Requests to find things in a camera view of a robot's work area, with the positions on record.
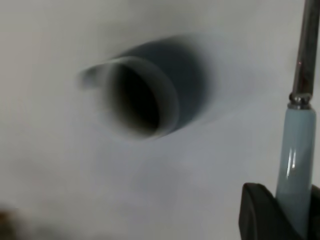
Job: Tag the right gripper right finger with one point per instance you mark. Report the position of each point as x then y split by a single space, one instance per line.
316 215

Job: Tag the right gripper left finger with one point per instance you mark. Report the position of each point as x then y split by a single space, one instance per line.
260 217

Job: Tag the dark grey ceramic mug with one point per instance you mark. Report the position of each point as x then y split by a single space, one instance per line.
185 82

